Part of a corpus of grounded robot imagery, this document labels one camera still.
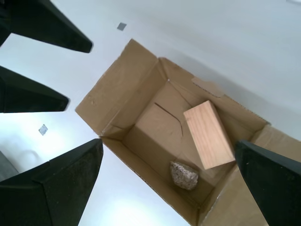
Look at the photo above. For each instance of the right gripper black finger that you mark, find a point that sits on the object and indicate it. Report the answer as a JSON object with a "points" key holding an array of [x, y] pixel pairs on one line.
{"points": [[47, 195], [275, 186]]}

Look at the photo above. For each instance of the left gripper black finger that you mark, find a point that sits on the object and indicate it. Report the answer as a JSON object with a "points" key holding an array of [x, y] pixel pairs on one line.
{"points": [[42, 21], [28, 96]]}

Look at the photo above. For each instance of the light wooden block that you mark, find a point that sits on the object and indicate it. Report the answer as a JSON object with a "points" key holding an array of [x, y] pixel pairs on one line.
{"points": [[209, 134]]}

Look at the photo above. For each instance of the small speckled pinkish rock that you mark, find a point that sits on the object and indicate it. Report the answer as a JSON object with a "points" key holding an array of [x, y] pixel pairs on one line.
{"points": [[184, 176]]}

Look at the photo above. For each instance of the open brown cardboard box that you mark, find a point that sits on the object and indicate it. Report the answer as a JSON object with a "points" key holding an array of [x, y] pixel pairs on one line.
{"points": [[122, 94]]}

